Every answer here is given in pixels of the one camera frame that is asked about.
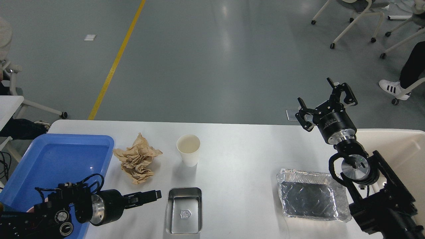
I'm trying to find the crumpled brown paper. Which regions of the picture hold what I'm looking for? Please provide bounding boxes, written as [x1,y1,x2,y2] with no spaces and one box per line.
[113,133,163,185]

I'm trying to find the person leg with sneaker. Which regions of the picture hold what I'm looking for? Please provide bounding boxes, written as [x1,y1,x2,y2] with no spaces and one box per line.
[378,41,425,96]

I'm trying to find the steel rectangular container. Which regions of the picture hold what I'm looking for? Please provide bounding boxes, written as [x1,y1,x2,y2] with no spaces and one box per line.
[164,187,203,235]

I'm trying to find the beige plastic bin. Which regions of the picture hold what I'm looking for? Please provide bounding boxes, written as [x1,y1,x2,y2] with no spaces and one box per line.
[356,129,425,225]

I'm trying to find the white side table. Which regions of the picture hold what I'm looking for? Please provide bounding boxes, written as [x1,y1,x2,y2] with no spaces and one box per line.
[0,95,24,130]

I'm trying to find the white chair near sneaker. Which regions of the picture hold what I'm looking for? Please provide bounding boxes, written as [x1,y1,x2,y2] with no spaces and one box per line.
[391,77,425,105]

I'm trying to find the white chair left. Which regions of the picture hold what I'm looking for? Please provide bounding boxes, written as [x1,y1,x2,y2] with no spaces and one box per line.
[0,60,68,119]

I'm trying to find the black cables at left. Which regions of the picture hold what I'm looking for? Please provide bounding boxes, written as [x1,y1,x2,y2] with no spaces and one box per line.
[0,151,12,181]

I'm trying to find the floor socket plate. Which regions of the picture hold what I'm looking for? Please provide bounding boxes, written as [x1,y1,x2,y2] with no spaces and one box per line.
[286,109,299,121]

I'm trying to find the white office chair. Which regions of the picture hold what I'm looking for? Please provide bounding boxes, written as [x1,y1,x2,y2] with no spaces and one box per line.
[330,0,390,49]

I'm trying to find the aluminium foil tray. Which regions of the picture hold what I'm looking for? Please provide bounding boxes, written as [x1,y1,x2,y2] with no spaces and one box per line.
[276,168,352,223]

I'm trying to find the white chair right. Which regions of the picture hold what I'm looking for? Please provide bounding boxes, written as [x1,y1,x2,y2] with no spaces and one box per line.
[380,3,425,59]

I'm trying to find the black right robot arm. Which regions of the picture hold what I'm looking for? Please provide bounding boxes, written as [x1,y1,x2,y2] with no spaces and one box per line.
[295,77,424,239]

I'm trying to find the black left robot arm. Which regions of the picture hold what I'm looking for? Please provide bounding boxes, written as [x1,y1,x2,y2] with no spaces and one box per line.
[0,173,161,239]

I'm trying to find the pink mug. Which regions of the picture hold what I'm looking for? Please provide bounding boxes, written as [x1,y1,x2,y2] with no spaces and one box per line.
[27,198,53,216]

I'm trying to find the white paper cup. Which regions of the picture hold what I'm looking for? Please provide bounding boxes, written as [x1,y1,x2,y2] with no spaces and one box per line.
[176,134,201,167]

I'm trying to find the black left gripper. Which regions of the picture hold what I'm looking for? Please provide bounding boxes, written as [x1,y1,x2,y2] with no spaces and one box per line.
[90,189,162,226]

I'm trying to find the blue plastic tray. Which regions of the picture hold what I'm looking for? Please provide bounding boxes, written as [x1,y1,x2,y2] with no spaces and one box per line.
[0,134,115,239]

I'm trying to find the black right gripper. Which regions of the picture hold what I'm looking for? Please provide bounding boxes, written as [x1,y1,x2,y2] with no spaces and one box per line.
[296,78,358,145]

